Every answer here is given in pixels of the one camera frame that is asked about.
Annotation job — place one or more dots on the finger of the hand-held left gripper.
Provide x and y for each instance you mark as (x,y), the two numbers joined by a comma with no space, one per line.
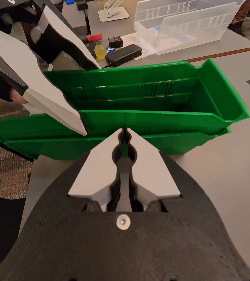
(61,28)
(28,70)

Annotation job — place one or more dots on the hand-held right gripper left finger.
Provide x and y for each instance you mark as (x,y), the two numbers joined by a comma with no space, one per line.
(94,175)

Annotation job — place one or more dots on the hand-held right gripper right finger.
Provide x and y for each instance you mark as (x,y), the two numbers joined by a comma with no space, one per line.
(155,175)

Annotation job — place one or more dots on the stack of nested green bins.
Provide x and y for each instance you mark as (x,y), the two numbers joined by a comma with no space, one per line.
(50,151)

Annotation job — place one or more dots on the green plastic bin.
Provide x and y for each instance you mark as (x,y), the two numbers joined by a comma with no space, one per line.
(138,87)

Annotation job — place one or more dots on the small black device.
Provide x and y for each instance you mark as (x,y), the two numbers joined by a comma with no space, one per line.
(82,4)

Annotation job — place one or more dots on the red black tool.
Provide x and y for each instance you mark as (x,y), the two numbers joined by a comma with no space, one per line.
(94,37)

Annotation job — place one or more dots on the yellow rubber ball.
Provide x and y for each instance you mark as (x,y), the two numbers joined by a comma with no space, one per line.
(100,51)

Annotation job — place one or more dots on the small blue box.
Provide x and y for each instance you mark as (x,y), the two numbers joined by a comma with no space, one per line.
(110,51)

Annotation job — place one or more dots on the white metal stand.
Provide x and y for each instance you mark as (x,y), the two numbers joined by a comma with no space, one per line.
(114,15)

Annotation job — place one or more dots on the small black box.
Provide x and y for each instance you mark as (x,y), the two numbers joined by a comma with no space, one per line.
(115,42)

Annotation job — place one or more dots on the black charger box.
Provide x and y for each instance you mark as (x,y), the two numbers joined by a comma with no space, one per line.
(125,54)

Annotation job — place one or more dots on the white paper sheet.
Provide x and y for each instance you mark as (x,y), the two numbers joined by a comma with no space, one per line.
(142,44)

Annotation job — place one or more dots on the clear plastic crate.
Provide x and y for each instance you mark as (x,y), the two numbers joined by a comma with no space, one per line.
(193,26)

